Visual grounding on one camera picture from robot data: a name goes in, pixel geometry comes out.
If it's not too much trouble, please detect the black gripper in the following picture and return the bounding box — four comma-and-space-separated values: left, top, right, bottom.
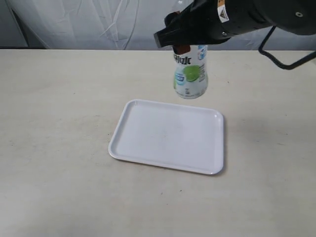
154, 0, 237, 54

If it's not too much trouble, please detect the clear plastic drink bottle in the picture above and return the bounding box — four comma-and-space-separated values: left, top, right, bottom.
173, 45, 208, 99

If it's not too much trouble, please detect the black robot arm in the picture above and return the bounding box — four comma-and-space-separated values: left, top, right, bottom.
154, 0, 316, 48

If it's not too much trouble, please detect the white rectangular plastic tray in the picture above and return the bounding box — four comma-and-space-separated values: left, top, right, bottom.
108, 99, 225, 175

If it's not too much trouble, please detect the white backdrop curtain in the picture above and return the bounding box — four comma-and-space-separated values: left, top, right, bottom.
0, 0, 316, 51

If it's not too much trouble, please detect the black cable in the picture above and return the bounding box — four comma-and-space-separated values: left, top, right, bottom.
258, 26, 316, 71

